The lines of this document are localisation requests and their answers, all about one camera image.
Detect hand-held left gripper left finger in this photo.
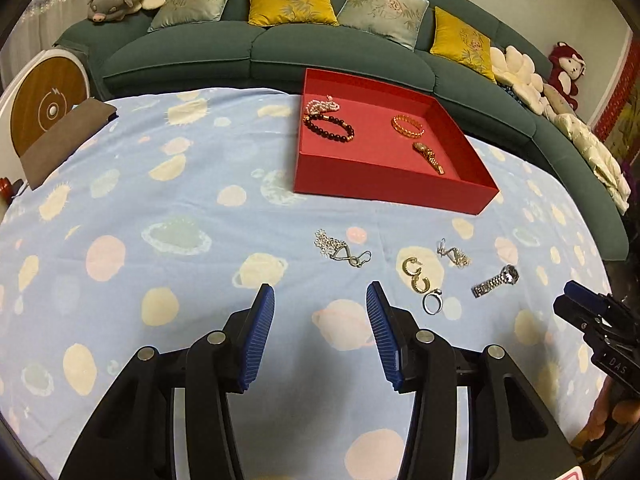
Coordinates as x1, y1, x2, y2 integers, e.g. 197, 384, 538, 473
59, 284, 277, 480

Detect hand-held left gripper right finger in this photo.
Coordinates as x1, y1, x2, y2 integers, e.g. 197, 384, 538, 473
366, 281, 576, 480

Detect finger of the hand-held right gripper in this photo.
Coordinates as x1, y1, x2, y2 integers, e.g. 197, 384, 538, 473
563, 280, 613, 314
552, 297, 601, 333

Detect person's right hand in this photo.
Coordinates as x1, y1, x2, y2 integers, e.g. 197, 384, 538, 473
571, 372, 640, 467

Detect silver wristwatch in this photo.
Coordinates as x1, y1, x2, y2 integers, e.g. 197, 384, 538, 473
471, 264, 521, 299

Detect silver pendant earrings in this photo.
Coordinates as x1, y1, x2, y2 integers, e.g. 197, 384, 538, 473
436, 238, 472, 269

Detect white quilted cushion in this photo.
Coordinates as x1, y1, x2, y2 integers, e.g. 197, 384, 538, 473
551, 112, 632, 217

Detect blue planet print blanket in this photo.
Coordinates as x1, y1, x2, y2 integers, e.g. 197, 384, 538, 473
0, 87, 617, 480

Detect grey plush toy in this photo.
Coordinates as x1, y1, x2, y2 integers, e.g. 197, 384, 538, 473
542, 82, 577, 122

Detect red cardboard box tray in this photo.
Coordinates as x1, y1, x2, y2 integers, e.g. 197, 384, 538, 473
292, 67, 501, 214

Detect red monkey plush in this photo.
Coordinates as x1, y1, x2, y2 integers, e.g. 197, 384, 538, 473
545, 41, 587, 112

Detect white flower cushion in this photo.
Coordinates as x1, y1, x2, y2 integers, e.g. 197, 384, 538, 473
489, 45, 547, 117

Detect brown cloth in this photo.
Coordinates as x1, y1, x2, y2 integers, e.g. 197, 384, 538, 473
20, 98, 119, 191

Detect yellow floral cushion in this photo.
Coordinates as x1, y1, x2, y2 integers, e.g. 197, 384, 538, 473
429, 6, 499, 84
246, 0, 339, 28

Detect green sofa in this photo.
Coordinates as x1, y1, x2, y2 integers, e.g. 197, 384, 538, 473
59, 0, 631, 262

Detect round white wooden device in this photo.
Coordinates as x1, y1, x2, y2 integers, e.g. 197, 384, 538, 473
0, 48, 92, 187

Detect grey-green floral cushion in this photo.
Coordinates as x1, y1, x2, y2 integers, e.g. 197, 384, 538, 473
337, 0, 431, 51
148, 0, 244, 34

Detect white lace curtain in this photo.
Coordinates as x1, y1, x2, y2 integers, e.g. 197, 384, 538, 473
0, 0, 118, 86

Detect silver ring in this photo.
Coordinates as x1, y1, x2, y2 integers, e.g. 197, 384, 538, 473
421, 288, 444, 315

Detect silver chain necklace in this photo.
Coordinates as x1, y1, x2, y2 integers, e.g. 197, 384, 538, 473
314, 229, 374, 269

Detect orange bead bracelet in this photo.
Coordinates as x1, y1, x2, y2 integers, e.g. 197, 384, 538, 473
391, 115, 426, 137

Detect dark red bead bracelet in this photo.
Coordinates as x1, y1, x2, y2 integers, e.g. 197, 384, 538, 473
302, 112, 356, 143

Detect pearl bead bracelet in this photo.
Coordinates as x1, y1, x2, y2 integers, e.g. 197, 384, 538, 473
306, 95, 342, 117

